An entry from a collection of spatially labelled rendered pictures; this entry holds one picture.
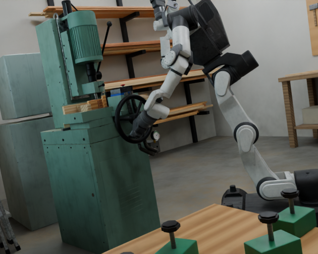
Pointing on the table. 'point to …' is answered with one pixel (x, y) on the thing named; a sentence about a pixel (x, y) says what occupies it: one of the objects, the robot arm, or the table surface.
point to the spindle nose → (91, 71)
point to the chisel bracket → (92, 87)
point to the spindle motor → (85, 37)
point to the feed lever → (103, 51)
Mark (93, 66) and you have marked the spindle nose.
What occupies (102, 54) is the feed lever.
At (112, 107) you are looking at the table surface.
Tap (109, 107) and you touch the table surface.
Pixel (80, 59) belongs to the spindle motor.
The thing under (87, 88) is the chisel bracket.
